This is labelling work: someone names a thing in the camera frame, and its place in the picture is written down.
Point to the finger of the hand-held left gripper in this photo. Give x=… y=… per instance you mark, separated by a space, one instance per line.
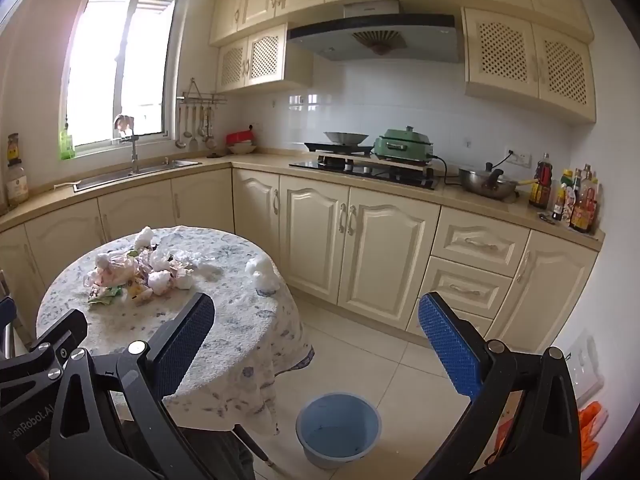
x=5 y=310
x=62 y=332

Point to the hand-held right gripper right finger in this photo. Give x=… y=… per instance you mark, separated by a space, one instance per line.
x=450 y=345

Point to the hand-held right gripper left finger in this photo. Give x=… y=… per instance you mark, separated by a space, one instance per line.
x=185 y=345

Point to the pile of wrappers and tissues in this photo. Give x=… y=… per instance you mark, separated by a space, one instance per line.
x=160 y=280

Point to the white paper ball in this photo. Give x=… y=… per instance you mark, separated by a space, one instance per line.
x=145 y=237
x=262 y=274

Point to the blue plastic bucket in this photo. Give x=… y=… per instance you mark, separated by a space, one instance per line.
x=337 y=432

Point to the chair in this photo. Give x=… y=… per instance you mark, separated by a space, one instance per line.
x=15 y=342

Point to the pale glass jar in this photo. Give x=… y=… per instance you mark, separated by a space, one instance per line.
x=17 y=185

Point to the dark sauce bottle yellow label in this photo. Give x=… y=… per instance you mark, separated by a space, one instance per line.
x=12 y=150

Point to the small metal tool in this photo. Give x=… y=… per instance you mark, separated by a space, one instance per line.
x=546 y=216

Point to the orange plastic bag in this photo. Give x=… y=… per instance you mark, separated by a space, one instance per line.
x=592 y=425

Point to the cream lower kitchen cabinets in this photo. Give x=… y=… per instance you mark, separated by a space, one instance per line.
x=310 y=230

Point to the green bottle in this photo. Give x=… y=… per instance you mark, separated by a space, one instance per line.
x=67 y=144

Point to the stainless steel sink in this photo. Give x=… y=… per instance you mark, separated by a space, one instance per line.
x=150 y=167

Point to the black glass gas stove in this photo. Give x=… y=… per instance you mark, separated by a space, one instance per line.
x=380 y=176

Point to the wooden board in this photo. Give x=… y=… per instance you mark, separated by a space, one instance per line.
x=400 y=165

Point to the steel sink faucet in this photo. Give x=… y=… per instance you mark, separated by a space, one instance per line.
x=134 y=155

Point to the row of condiment bottles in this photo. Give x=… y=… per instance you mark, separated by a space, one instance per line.
x=582 y=205

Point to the white bowl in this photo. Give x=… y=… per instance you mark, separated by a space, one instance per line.
x=242 y=149

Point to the green electric cooker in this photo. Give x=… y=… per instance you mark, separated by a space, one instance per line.
x=402 y=145

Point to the red plastic container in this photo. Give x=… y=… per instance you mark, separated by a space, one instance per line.
x=240 y=137

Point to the brown cloth on faucet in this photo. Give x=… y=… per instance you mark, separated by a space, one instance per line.
x=124 y=125

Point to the steel wok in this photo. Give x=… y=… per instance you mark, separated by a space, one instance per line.
x=346 y=137

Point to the kitchen window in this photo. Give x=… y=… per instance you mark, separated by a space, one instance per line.
x=120 y=60

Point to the large cream lattice cabinet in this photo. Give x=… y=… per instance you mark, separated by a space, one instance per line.
x=530 y=65

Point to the small cream lattice cabinet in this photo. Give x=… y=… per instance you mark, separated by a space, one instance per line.
x=260 y=57

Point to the grey range hood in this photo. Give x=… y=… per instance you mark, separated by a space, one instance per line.
x=375 y=35

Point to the white double wall socket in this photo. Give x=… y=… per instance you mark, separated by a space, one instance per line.
x=520 y=157

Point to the wall utensil rack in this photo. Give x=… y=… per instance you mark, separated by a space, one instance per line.
x=200 y=96

